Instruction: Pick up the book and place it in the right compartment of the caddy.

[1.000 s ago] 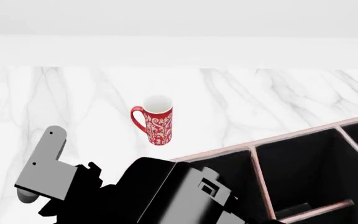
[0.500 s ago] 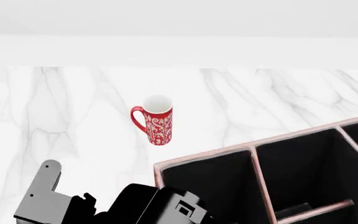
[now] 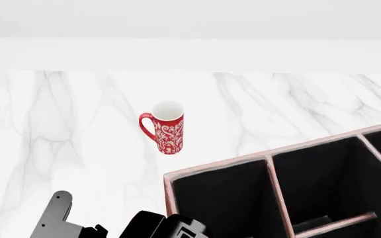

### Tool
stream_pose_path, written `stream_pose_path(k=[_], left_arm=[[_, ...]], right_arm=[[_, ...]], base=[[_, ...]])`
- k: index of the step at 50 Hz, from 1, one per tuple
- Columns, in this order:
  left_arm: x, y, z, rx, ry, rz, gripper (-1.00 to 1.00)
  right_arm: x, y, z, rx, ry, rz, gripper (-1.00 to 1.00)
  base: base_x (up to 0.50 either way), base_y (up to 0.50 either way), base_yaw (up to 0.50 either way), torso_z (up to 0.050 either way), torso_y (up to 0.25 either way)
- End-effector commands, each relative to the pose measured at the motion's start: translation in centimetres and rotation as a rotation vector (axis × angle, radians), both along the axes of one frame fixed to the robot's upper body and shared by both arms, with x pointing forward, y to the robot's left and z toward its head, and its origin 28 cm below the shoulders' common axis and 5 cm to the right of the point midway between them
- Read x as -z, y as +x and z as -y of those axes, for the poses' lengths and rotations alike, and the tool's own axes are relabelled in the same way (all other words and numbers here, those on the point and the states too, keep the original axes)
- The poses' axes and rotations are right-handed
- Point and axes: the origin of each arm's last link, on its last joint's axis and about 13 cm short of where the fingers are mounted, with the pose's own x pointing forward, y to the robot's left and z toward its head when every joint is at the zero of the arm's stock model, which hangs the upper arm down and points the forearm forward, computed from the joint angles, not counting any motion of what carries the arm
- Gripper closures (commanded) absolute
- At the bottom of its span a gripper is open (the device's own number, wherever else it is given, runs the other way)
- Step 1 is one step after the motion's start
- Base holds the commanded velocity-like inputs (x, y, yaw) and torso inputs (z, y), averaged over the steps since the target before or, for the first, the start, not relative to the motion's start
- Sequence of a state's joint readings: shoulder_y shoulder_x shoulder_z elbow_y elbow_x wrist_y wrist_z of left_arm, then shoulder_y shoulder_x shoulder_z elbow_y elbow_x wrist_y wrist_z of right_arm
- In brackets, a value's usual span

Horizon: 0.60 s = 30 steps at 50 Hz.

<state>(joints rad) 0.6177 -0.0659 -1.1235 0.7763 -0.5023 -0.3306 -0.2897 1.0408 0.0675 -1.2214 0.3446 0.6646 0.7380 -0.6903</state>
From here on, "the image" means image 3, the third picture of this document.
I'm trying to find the red white patterned mug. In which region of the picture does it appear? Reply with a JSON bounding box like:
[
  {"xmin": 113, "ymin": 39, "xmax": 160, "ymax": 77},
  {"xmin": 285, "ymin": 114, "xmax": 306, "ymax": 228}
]
[{"xmin": 138, "ymin": 100, "xmax": 185, "ymax": 155}]

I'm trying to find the pink-rimmed black compartment caddy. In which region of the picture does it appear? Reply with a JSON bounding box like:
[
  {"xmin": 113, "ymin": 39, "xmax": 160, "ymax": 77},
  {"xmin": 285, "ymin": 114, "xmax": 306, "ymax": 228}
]
[{"xmin": 163, "ymin": 119, "xmax": 381, "ymax": 238}]

